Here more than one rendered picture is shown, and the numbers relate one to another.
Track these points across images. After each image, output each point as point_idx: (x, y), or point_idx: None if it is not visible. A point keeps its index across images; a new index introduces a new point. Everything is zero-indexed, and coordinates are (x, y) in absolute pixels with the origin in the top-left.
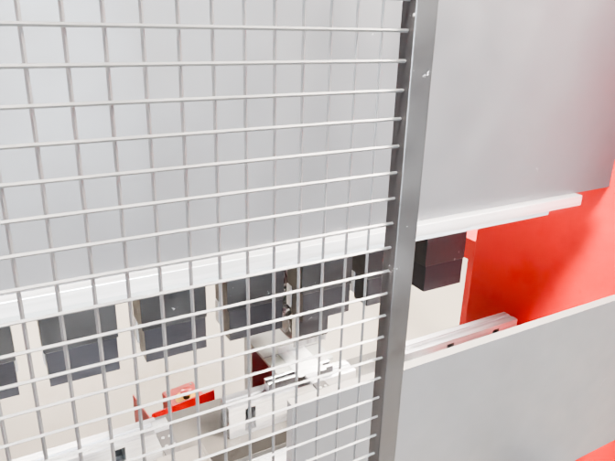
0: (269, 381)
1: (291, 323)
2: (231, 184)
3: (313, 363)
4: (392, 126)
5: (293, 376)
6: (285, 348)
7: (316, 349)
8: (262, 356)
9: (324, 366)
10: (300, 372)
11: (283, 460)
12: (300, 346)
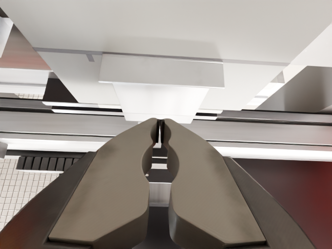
0: (56, 109)
1: (173, 173)
2: None
3: (179, 111)
4: None
5: (114, 114)
6: (131, 75)
7: (239, 84)
8: (24, 36)
9: (194, 117)
10: (134, 116)
11: (68, 145)
12: (205, 69)
